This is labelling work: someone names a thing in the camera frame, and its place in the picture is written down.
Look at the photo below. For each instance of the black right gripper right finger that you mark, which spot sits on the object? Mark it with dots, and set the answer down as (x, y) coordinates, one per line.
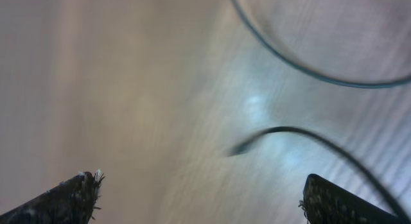
(326, 203)

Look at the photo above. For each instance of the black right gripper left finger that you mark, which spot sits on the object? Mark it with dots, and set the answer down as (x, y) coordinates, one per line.
(71, 202)

